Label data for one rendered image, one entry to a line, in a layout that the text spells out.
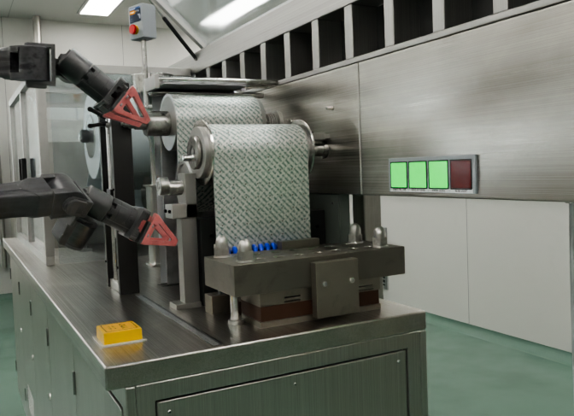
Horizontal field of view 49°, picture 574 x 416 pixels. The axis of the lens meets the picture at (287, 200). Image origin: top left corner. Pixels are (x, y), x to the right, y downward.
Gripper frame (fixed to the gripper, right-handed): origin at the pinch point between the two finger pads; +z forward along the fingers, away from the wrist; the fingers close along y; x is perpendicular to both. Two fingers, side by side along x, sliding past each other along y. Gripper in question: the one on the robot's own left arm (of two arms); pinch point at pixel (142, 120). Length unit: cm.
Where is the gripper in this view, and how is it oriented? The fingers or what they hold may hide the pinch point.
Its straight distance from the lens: 137.5
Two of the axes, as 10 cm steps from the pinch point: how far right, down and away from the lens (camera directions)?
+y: 4.7, 0.1, -8.8
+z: 7.1, 5.9, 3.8
